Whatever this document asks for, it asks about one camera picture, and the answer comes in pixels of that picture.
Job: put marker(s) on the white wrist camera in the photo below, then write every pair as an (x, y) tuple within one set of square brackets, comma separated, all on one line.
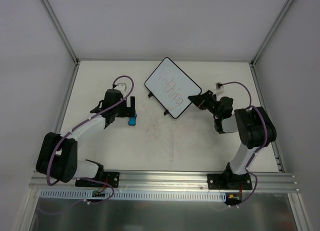
[(219, 89), (122, 87)]

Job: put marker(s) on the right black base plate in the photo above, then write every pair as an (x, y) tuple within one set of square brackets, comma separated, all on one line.
[(233, 182)]

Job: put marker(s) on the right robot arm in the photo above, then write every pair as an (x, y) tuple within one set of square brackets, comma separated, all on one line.
[(256, 131)]

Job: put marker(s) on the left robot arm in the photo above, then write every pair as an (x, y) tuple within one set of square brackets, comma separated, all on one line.
[(58, 157)]

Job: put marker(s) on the aluminium frame post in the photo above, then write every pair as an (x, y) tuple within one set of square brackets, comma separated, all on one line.
[(59, 29), (274, 27)]

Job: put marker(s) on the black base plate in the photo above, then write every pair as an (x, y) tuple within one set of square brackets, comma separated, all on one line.
[(233, 182), (110, 177)]

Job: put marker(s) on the aluminium front rail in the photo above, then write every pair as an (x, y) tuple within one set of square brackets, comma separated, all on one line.
[(193, 181)]

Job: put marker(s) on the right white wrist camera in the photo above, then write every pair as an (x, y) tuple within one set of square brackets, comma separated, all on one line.
[(219, 89)]

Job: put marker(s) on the small black-framed whiteboard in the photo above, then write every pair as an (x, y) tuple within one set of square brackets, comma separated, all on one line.
[(171, 87)]

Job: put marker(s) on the left aluminium frame post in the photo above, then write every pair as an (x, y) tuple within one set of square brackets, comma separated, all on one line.
[(59, 29)]

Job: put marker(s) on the blue bone-shaped eraser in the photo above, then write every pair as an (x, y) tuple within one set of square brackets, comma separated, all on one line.
[(132, 120)]

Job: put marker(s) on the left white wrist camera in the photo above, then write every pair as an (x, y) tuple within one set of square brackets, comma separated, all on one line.
[(122, 87)]

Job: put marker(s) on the right aluminium frame post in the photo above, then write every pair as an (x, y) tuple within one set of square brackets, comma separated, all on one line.
[(274, 27)]

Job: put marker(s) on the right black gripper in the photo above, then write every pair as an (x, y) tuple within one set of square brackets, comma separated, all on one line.
[(206, 102)]

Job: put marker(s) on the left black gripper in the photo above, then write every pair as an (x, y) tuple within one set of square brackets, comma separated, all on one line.
[(129, 108)]

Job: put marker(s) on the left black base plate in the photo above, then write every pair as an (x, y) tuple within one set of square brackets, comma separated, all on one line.
[(110, 177)]

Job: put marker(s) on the white slotted cable duct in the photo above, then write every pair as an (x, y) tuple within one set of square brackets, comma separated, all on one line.
[(201, 196)]

